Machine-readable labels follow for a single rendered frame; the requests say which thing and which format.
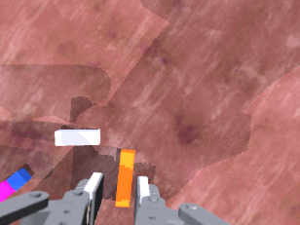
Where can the blue block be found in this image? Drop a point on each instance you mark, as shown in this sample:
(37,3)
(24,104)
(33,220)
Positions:
(18,179)

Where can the white rectangular block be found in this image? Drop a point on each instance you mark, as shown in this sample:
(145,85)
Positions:
(77,137)

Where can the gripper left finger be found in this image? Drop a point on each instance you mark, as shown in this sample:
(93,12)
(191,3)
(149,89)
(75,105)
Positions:
(77,207)

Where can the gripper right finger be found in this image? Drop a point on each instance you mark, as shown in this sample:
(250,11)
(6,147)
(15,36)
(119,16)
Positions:
(150,209)

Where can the magenta rod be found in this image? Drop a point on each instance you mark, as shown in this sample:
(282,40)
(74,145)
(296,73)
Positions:
(5,190)

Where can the orange rod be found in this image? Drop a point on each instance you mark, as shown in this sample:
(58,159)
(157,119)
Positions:
(125,178)

